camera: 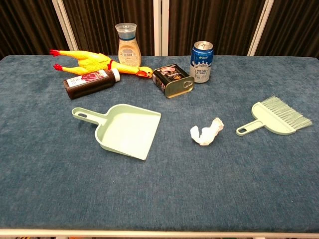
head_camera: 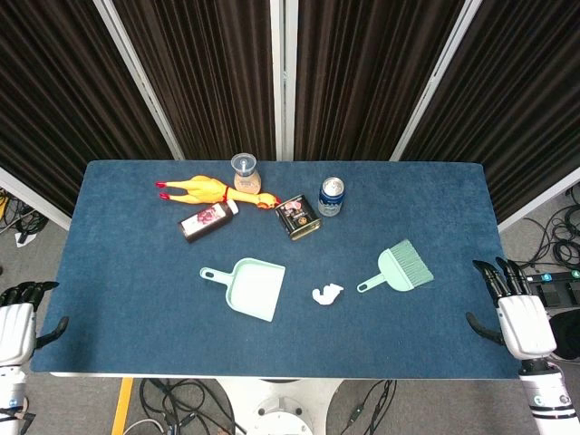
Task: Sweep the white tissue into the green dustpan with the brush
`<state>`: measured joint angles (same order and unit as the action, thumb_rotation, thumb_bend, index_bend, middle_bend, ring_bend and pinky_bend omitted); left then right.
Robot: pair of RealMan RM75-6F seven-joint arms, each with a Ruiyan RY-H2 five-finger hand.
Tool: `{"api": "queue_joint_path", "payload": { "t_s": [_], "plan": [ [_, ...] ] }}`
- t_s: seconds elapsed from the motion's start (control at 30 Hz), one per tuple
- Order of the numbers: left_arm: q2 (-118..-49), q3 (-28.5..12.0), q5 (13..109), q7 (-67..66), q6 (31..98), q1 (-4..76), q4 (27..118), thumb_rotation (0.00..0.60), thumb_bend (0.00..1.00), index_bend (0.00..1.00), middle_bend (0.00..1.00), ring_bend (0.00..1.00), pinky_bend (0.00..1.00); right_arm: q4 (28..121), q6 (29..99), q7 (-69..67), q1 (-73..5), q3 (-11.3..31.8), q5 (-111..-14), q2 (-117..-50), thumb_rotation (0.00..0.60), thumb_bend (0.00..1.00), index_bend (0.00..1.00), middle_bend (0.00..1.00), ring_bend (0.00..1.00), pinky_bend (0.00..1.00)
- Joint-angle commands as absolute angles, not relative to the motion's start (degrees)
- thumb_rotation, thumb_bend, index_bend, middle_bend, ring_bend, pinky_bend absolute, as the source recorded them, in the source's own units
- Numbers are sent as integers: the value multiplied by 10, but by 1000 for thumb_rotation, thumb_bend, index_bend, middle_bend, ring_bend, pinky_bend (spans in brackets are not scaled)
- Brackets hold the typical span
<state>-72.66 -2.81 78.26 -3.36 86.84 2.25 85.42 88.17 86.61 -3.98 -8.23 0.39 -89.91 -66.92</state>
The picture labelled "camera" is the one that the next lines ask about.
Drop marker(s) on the blue table cloth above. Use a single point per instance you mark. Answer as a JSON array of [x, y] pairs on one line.
[[159, 189]]

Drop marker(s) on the blue and white milk can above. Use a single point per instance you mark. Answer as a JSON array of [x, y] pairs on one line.
[[202, 64]]

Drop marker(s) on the mint green dustpan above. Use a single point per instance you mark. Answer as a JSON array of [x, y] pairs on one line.
[[124, 129]]

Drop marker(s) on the mint green hand broom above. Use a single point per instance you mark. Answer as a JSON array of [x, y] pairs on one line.
[[269, 119]]

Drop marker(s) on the dark juice bottle white cap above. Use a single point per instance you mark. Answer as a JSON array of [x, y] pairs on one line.
[[87, 83]]

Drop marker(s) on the slanted white frame post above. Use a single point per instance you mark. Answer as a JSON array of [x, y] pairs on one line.
[[260, 27], [64, 22]]

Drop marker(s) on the white paper ball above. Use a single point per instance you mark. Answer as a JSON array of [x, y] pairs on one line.
[[207, 134]]

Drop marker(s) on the dark brown curtain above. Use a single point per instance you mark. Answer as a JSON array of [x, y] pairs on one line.
[[99, 20]]

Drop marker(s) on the black and gold tin can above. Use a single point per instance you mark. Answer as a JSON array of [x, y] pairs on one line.
[[172, 79]]

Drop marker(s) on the beige sauce bottle clear cap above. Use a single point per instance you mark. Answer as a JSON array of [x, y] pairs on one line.
[[128, 52]]

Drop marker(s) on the upright white frame post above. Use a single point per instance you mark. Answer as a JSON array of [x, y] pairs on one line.
[[161, 27]]

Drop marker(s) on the white table frame edge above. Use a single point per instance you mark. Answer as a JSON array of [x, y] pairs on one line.
[[159, 233]]

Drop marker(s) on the yellow rubber chicken toy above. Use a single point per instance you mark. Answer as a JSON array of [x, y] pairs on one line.
[[87, 62]]

